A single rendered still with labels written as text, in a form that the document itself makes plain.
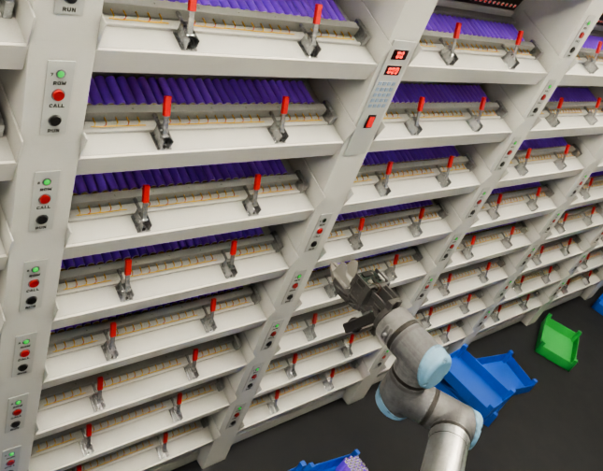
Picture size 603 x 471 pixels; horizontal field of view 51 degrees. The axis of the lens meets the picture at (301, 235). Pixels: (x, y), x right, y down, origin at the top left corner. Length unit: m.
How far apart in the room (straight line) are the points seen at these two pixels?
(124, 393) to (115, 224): 0.59
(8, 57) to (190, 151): 0.37
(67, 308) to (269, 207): 0.48
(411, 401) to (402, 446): 1.23
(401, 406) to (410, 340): 0.16
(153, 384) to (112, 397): 0.11
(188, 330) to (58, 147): 0.71
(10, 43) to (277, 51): 0.46
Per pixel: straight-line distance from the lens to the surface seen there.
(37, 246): 1.17
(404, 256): 2.17
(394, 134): 1.56
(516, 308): 3.45
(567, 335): 3.86
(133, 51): 1.02
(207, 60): 1.09
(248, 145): 1.26
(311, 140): 1.36
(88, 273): 1.37
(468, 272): 2.69
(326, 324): 2.08
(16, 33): 0.97
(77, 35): 0.97
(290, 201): 1.48
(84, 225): 1.23
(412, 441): 2.72
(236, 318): 1.69
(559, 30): 1.93
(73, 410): 1.66
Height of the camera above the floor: 1.90
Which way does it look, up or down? 34 degrees down
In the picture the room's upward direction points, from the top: 23 degrees clockwise
